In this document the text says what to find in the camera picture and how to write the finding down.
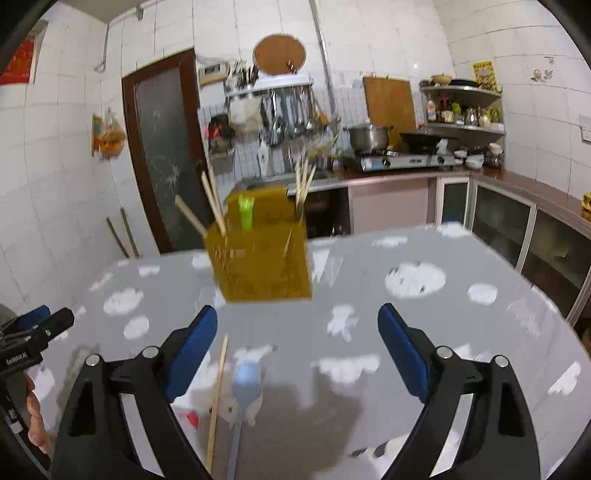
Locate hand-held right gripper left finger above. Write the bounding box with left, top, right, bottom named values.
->
left=50, top=305, right=219, bottom=480

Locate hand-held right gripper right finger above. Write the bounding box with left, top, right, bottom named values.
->
left=376, top=302, right=541, bottom=480

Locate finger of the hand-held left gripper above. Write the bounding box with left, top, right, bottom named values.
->
left=9, top=308, right=75, bottom=344
left=0, top=305, right=51, bottom=335

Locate light blue plastic spoon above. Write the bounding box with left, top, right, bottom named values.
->
left=225, top=360, right=265, bottom=480

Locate yellow plastic utensil basket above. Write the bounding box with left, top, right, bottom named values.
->
left=203, top=185, right=315, bottom=303

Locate green plastic utensil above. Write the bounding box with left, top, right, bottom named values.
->
left=238, top=195, right=256, bottom=230

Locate person's left hand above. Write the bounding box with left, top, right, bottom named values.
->
left=25, top=373, right=54, bottom=455

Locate grey cloud-print tablecloth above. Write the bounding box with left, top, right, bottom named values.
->
left=28, top=222, right=583, bottom=480

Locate kitchen counter cabinet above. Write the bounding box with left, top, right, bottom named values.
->
left=346, top=173, right=591, bottom=324

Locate brown frosted glass door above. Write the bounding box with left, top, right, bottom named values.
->
left=121, top=48, right=215, bottom=254

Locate steel gas stove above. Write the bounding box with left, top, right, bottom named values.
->
left=353, top=150, right=458, bottom=172

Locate hanging orange plastic bag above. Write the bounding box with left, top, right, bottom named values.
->
left=92, top=108, right=126, bottom=160

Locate black wok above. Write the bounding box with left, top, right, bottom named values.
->
left=399, top=130, right=460, bottom=153

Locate steel cooking pot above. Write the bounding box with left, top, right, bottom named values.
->
left=346, top=124, right=391, bottom=153

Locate metal corner shelf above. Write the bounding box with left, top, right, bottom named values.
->
left=419, top=80, right=506, bottom=136

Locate hanging white cloth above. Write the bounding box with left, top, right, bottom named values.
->
left=229, top=98, right=259, bottom=132

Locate row of condiment bottles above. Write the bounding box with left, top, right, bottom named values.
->
left=426, top=95, right=503, bottom=127

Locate rectangular wooden cutting board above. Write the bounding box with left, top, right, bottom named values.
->
left=362, top=76, right=417, bottom=134

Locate row of hanging ladles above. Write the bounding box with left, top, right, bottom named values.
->
left=259, top=90, right=331, bottom=146

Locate white electrical box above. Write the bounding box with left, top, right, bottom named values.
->
left=198, top=62, right=230, bottom=85

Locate chopstick holder on rack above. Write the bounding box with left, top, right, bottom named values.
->
left=226, top=60, right=259, bottom=88

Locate round wooden board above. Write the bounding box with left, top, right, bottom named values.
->
left=253, top=34, right=308, bottom=75

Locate bamboo-handled broom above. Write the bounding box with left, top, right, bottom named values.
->
left=106, top=208, right=139, bottom=259

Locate wall wire basket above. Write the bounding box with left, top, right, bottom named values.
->
left=208, top=114, right=236, bottom=160

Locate metal wall rack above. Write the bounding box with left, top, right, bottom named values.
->
left=224, top=73, right=315, bottom=97

